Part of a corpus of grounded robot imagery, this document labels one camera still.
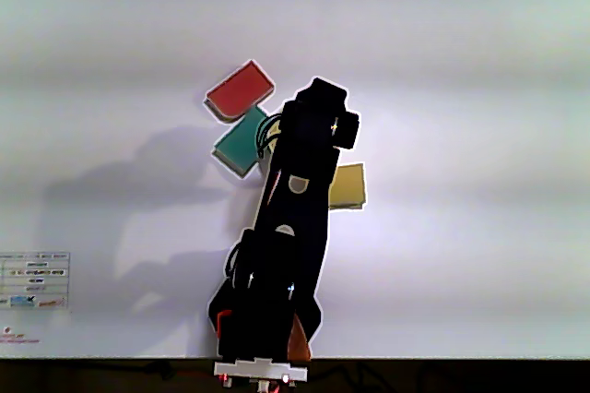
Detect yellow rectangular sponge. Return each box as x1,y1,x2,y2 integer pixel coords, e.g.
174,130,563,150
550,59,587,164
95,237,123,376
327,161,368,211

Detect green sponge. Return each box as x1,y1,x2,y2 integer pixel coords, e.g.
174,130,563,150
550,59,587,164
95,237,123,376
211,105,271,179

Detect red sponge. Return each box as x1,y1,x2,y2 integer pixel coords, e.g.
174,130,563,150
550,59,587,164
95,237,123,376
203,59,277,125

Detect printed label sticker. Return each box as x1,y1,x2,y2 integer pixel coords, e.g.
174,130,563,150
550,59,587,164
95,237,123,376
0,251,71,311

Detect black gripper cable bundle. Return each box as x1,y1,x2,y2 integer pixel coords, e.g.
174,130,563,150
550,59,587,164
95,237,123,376
254,114,278,160

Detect black elbow cable bundle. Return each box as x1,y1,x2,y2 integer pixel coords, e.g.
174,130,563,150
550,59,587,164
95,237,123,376
224,243,246,286

